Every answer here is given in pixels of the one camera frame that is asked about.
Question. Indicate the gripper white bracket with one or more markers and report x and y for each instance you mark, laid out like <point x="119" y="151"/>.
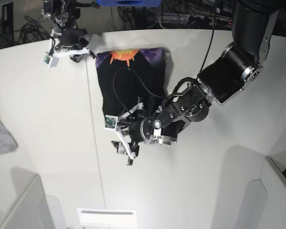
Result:
<point x="133" y="128"/>
<point x="72" y="43"/>

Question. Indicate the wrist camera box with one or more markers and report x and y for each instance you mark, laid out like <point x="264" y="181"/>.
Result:
<point x="49" y="60"/>
<point x="111" y="122"/>

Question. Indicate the white bin right front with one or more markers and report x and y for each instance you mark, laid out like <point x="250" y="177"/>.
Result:
<point x="264" y="202"/>

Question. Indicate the black T-shirt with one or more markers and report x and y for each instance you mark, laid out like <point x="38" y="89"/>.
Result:
<point x="126" y="75"/>

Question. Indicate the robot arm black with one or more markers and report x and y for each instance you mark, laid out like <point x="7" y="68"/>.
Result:
<point x="64" y="14"/>
<point x="240" y="63"/>

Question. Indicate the black equipment rack left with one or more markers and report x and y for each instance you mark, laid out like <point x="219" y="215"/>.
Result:
<point x="8" y="19"/>

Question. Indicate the blue plastic bin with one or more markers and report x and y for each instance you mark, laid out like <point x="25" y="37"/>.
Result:
<point x="135" y="3"/>

